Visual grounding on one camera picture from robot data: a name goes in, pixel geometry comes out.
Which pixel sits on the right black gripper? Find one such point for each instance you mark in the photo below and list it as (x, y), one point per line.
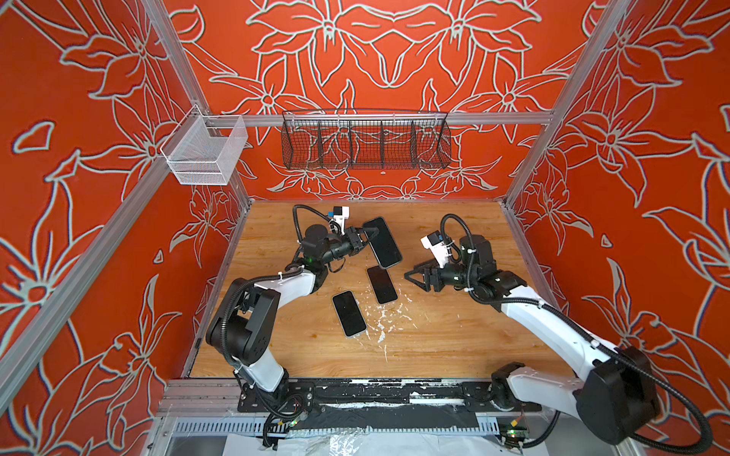
(430, 272)

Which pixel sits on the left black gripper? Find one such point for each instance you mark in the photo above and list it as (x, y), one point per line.
(352, 241)

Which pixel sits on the phone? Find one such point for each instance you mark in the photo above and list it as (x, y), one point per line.
(382, 285)
(349, 314)
(384, 246)

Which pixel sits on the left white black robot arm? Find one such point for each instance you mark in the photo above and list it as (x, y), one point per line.
(242, 328)

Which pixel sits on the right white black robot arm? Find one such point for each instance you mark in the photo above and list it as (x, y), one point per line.
(612, 391)

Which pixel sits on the phone in pink case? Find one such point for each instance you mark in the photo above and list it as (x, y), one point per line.
(382, 285)

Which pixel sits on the phone in white case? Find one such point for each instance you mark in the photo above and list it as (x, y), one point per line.
(349, 314)

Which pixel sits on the small green circuit board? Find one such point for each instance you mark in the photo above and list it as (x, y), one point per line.
(515, 431)

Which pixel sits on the clear plastic bin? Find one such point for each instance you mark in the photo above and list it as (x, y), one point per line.
(195, 156)

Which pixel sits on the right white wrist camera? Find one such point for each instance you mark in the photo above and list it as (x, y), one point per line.
(440, 245)

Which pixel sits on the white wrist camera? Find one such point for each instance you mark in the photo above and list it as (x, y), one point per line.
(337, 218)
(440, 245)

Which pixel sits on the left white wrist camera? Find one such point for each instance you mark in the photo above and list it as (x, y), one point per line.
(337, 218)

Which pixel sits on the black wire basket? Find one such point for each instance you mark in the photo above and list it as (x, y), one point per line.
(365, 139)

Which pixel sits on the aluminium frame rails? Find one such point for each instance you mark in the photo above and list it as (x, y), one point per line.
(143, 143)

